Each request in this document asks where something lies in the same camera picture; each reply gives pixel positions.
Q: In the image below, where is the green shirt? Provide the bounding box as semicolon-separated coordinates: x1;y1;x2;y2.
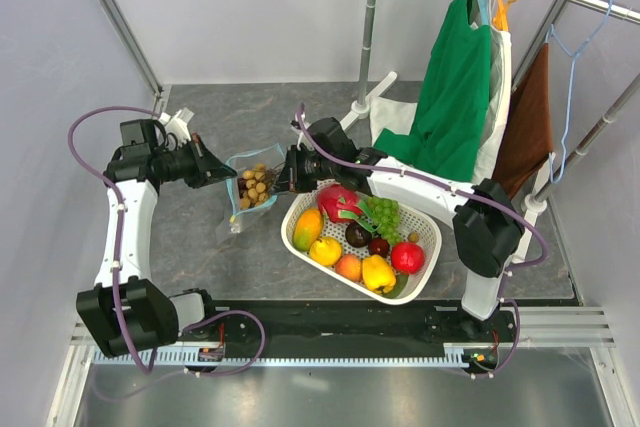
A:
373;0;491;182

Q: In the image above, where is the brown longan bunch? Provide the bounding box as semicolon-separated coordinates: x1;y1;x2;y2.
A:
238;162;283;211

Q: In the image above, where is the light blue hanger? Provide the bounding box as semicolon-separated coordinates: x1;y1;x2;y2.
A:
467;0;490;28

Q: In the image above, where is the white plastic basket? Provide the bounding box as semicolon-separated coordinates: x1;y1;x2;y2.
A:
281;181;442;305

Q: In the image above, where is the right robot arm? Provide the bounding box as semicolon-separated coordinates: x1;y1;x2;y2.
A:
274;118;524;341

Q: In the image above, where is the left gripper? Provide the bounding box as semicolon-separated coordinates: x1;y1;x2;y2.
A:
157;134;236;189

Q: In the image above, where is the yellow bell pepper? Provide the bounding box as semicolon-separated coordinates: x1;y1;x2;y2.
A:
362;254;396;295

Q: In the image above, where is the blue wire hanger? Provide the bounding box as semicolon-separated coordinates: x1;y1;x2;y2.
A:
544;0;614;185

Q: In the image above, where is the red pomegranate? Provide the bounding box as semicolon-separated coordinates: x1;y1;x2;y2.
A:
390;242;426;275

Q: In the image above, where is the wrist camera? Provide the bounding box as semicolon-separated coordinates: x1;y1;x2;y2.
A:
290;120;310;148
159;108;194;147

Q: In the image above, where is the clear zip top bag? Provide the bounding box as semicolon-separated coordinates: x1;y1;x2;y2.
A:
215;144;285;241

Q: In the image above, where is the white garment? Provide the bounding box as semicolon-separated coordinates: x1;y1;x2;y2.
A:
370;0;511;183

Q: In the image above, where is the loose longan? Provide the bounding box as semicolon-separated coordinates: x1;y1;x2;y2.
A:
407;232;420;243

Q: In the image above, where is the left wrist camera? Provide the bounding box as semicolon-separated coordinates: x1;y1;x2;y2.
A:
159;108;194;147

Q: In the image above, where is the dark mangosteen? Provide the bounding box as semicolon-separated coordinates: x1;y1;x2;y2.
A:
345;221;373;248

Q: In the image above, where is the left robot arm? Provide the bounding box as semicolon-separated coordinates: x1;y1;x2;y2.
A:
76;110;236;358

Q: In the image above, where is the yellow lemon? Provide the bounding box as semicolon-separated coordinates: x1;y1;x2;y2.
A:
309;237;343;267

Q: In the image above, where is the white cable duct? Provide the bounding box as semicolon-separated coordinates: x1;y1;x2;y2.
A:
92;342;496;368

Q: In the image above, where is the metal clothes rack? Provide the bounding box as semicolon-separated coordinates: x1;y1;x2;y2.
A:
342;0;639;268

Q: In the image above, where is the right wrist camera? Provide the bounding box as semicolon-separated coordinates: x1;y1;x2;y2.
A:
290;120;310;148

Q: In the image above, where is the dark red plum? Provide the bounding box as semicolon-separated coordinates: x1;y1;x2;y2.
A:
368;237;390;258

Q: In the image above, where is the orange green mango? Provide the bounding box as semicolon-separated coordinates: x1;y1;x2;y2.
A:
292;208;324;252

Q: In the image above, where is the dark purple grape bunch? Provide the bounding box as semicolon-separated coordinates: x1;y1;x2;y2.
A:
237;178;248;198

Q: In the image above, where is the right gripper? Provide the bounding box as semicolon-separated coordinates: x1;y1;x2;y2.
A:
271;144;337;195

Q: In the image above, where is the brown towel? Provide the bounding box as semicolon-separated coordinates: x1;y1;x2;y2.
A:
492;43;553;199

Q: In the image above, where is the pink dragon fruit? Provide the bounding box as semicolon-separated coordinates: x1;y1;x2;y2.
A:
316;184;371;223

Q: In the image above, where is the green grape bunch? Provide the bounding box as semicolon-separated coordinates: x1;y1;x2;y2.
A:
367;197;402;246

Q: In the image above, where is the orange peach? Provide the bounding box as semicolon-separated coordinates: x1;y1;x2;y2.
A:
334;254;362;283

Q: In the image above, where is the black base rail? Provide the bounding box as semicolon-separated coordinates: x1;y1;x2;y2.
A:
180;300;516;359

